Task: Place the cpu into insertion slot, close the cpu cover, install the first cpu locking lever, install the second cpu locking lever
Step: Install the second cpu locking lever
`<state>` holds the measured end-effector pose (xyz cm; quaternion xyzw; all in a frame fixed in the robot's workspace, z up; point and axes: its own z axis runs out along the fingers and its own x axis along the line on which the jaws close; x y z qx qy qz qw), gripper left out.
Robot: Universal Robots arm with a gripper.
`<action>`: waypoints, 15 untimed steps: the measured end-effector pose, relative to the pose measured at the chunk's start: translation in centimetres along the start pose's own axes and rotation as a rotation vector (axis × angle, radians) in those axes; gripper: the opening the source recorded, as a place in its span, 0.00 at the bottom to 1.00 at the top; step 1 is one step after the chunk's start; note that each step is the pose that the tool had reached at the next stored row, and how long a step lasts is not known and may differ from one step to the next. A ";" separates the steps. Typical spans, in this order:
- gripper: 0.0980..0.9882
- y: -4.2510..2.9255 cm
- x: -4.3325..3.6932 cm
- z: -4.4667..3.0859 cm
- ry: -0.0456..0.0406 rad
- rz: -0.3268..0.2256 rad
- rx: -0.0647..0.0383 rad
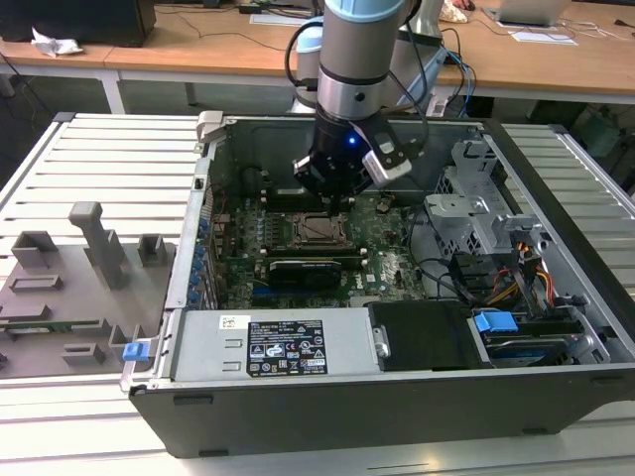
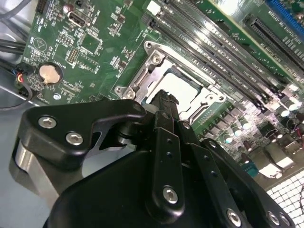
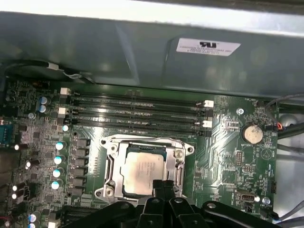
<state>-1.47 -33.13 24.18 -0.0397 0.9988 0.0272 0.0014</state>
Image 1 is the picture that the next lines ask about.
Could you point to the blue plastic case latch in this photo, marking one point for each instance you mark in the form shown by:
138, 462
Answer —
135, 352

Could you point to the pale blue teach pendant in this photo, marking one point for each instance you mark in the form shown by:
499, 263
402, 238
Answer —
432, 74

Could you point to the wooden desk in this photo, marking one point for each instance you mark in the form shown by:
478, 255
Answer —
49, 59
223, 54

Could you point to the crumpled white paper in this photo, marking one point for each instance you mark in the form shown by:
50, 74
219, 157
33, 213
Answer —
54, 43

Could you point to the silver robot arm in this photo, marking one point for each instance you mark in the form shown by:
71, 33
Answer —
357, 49

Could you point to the blue disk carrier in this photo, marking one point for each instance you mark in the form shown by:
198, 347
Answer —
496, 327

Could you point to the silver power supply box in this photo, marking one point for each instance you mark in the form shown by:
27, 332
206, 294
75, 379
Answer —
208, 347

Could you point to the green motherboard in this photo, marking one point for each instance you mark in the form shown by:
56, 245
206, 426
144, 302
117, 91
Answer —
382, 277

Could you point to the white wrist camera on bracket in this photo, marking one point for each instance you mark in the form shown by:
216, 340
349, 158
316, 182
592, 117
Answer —
384, 171

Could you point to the black computer box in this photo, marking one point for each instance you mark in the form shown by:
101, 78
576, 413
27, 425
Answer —
74, 20

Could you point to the grey parts rack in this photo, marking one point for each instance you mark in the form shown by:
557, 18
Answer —
74, 297

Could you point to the silver green CPU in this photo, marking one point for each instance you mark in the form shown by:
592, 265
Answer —
322, 230

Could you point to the black plastic shroud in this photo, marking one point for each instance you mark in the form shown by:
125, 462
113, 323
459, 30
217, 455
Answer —
421, 337

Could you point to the silver laptop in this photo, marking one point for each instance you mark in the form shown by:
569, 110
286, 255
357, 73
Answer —
531, 10

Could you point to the black silver PC case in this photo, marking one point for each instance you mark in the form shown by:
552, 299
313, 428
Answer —
347, 421

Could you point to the CPU socket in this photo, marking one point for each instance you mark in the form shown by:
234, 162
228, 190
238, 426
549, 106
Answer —
292, 246

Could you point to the silver metal drive cage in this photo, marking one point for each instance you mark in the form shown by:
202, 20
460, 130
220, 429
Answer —
461, 218

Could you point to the green RAM stick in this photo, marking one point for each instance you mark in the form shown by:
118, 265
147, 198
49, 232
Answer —
59, 325

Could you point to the round coin cell battery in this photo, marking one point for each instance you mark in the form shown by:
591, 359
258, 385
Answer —
383, 202

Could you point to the black RAM slot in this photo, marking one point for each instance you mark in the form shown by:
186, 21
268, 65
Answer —
297, 252
283, 195
283, 201
354, 256
283, 190

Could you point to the white paper sheet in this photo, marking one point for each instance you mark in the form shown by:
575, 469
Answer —
543, 37
270, 20

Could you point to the hard disk with blue label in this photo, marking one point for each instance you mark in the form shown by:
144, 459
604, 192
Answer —
526, 354

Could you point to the black graphics card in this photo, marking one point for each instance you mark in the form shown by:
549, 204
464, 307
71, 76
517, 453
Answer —
302, 273

